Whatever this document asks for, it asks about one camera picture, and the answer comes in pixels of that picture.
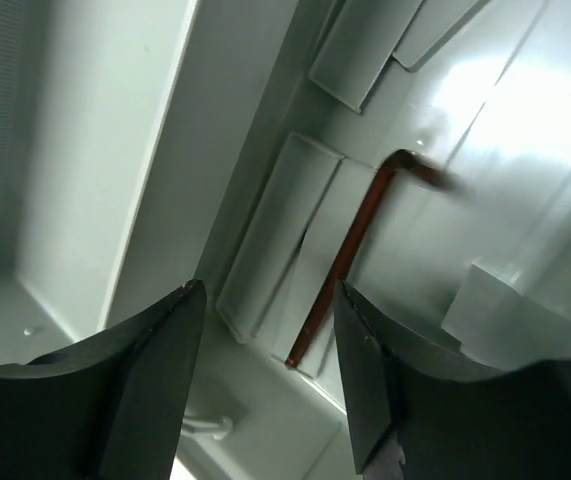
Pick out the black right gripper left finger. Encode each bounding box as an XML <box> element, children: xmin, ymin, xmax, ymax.
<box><xmin>0</xmin><ymin>280</ymin><xmax>207</xmax><ymax>479</ymax></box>

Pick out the red hex key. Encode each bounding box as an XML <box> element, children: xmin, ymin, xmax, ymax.
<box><xmin>284</xmin><ymin>149</ymin><xmax>457</xmax><ymax>369</ymax></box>

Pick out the green transparent plastic toolbox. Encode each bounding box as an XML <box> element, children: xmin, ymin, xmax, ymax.
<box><xmin>0</xmin><ymin>1</ymin><xmax>571</xmax><ymax>479</ymax></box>

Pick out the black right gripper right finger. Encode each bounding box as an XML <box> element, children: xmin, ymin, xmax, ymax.
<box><xmin>333</xmin><ymin>282</ymin><xmax>571</xmax><ymax>479</ymax></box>

